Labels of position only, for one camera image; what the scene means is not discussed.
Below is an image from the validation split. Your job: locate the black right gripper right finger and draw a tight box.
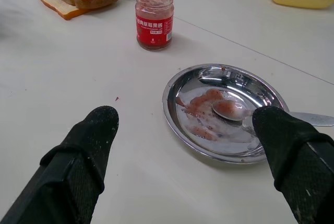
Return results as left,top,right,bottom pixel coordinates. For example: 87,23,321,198
252,105,334,224

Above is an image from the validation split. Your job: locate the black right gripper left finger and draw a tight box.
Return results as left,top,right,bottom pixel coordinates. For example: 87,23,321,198
0,105,120,224

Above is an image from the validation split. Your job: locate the reddish sauce residue smear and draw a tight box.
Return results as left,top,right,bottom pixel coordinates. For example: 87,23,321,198
175,89,225,141

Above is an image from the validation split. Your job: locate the red-labelled strawberry jam jar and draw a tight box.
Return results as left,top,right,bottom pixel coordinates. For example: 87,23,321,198
135,0,174,51

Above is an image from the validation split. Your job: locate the metal spoon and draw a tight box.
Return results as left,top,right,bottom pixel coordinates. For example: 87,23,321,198
212,100,334,127

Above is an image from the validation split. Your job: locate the round steel plate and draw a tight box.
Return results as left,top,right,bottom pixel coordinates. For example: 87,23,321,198
162,63,290,164

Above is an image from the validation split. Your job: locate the white toast slice orange crust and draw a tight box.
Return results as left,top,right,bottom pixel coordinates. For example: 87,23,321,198
38,0,89,21

